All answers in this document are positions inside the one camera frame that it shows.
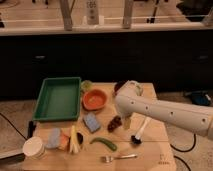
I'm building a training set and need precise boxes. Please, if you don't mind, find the dark purple grape bunch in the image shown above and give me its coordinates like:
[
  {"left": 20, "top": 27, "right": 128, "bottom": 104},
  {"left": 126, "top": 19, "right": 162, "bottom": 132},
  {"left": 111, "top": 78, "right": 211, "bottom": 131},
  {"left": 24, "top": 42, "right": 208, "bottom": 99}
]
[{"left": 107, "top": 116, "right": 122, "bottom": 132}]

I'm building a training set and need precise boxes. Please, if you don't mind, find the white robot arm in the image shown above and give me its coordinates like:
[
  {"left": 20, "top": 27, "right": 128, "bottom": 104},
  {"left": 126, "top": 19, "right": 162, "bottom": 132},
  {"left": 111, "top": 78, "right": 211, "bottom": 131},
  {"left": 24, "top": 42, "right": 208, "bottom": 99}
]
[{"left": 114, "top": 80, "right": 213, "bottom": 140}]

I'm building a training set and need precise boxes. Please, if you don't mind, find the green plastic tray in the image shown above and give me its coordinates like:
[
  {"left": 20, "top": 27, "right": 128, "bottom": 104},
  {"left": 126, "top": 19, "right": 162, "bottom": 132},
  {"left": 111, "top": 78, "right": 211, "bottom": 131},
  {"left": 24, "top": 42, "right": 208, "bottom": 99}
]
[{"left": 33, "top": 77, "right": 81, "bottom": 122}]

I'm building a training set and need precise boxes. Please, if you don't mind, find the black white dish brush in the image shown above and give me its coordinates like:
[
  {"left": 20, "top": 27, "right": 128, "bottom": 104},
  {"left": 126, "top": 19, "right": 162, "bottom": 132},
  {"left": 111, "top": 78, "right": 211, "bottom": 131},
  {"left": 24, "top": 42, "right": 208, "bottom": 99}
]
[{"left": 131, "top": 117, "right": 151, "bottom": 145}]

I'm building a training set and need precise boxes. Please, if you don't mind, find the green chili pepper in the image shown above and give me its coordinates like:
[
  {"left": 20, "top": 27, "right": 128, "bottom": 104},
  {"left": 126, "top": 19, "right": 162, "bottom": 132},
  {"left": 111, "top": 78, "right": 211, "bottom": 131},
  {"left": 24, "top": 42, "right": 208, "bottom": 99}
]
[{"left": 90, "top": 137, "right": 117, "bottom": 151}]

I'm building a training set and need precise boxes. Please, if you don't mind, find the dark brown bowl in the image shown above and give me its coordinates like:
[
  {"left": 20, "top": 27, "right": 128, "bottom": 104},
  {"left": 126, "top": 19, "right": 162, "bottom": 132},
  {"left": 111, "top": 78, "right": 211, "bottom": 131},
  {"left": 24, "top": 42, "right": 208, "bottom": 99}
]
[{"left": 114, "top": 80, "right": 127, "bottom": 96}]

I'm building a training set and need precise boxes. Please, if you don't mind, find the orange bowl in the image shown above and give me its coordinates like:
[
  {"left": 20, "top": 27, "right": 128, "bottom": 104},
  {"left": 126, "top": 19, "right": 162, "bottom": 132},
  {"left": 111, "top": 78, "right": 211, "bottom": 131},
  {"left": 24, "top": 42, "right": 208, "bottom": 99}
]
[{"left": 82, "top": 89, "right": 107, "bottom": 111}]

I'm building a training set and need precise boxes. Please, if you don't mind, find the silver fork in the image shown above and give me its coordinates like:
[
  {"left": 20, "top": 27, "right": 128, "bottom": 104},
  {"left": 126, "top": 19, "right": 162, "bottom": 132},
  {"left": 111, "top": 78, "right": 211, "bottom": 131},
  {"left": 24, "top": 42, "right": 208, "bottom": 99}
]
[{"left": 100, "top": 154, "right": 138, "bottom": 163}]

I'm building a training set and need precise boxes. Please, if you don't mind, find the green lime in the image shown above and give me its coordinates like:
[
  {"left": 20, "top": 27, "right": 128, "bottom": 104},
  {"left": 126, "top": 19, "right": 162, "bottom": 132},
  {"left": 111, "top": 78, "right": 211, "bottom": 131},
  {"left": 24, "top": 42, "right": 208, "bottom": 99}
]
[{"left": 81, "top": 80, "right": 92, "bottom": 92}]

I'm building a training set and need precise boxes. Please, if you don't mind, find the orange sponge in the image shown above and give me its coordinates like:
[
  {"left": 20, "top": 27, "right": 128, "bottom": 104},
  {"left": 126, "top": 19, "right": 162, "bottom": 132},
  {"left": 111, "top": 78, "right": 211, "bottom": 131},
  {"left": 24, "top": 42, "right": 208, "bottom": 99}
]
[{"left": 59, "top": 134, "right": 69, "bottom": 150}]

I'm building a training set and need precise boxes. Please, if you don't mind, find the blue black object on floor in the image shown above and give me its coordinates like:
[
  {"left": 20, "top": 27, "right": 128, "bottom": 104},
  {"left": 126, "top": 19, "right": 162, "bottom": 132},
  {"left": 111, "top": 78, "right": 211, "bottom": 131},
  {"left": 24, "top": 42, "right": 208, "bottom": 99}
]
[{"left": 191, "top": 92, "right": 211, "bottom": 106}]

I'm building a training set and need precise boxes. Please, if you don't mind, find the grey blue sponge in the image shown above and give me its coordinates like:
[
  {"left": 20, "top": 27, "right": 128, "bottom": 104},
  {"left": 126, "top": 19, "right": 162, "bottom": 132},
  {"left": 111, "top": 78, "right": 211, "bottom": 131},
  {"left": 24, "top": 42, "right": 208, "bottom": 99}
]
[{"left": 45, "top": 128, "right": 61, "bottom": 149}]

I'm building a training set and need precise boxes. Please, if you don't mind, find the white paper cup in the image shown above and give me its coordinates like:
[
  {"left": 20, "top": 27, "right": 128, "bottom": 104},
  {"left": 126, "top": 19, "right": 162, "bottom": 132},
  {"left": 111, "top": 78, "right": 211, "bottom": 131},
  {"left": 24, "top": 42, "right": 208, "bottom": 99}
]
[{"left": 22, "top": 136, "right": 45, "bottom": 158}]

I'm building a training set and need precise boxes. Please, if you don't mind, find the white remote control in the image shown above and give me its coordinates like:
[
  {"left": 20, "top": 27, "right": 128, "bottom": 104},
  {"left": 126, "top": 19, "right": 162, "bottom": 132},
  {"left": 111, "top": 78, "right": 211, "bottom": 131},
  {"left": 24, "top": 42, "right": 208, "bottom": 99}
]
[{"left": 86, "top": 0, "right": 99, "bottom": 25}]

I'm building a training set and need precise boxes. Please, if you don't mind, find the black cable right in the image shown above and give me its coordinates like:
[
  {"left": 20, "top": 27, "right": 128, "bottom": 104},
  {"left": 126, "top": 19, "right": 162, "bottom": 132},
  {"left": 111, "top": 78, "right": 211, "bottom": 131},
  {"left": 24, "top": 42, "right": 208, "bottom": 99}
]
[{"left": 169, "top": 133, "right": 198, "bottom": 171}]

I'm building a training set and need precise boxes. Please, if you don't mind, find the black cable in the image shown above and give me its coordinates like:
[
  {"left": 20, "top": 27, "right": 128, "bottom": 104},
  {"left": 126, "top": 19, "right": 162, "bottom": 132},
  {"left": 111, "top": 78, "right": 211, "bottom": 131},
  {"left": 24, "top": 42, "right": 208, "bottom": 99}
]
[
  {"left": 0, "top": 112, "right": 28, "bottom": 141},
  {"left": 169, "top": 133, "right": 198, "bottom": 171}
]

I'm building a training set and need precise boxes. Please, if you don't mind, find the black cable left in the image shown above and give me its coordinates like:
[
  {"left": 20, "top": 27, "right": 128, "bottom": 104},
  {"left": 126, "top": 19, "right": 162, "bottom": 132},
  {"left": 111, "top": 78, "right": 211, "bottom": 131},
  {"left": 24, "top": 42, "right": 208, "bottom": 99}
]
[{"left": 0, "top": 112, "right": 28, "bottom": 141}]

